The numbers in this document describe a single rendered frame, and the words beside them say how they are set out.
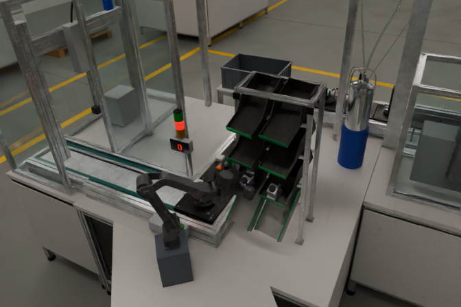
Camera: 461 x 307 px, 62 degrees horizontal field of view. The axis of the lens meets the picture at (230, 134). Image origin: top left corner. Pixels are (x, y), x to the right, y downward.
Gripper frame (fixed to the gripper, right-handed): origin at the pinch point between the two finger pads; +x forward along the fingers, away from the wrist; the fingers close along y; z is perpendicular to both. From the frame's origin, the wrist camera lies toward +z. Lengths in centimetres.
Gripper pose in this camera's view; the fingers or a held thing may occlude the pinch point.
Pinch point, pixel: (242, 181)
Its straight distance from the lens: 172.2
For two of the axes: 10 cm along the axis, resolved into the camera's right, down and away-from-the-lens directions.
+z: 1.4, -9.1, -3.9
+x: 6.4, -2.2, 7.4
